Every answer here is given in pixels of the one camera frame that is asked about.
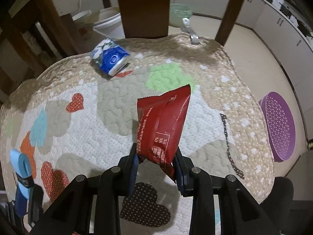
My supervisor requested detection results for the countertop clutter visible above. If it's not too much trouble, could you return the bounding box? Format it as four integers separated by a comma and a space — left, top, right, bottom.
249, 0, 313, 40

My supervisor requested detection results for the blue toilet paper pack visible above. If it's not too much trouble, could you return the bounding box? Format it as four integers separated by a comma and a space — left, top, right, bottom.
89, 39, 130, 77

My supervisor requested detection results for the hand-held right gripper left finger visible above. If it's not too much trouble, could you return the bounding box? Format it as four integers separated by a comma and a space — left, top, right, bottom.
31, 143, 140, 235

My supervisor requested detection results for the purple plastic basket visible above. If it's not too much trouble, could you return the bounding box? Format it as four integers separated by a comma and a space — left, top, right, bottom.
258, 91, 296, 163

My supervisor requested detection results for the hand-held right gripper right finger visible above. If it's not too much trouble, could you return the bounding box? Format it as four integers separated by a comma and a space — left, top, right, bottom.
172, 146, 272, 235

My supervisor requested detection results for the green lined trash bin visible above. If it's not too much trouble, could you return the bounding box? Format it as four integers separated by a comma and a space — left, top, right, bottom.
169, 3, 193, 28

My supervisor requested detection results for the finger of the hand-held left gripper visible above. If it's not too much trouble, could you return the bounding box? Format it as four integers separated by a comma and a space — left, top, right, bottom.
10, 149, 35, 219

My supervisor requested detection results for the dark red snack packet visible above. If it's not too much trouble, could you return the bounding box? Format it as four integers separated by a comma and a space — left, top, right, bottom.
136, 84, 192, 184

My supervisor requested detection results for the brown wooden chair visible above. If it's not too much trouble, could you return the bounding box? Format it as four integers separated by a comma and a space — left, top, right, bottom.
0, 0, 77, 103

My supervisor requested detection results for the small white plastic bucket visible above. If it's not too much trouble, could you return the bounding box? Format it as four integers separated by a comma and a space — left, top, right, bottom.
72, 10, 93, 42

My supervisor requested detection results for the clear plastic bottle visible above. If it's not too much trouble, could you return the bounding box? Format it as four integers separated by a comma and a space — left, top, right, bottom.
181, 18, 200, 45

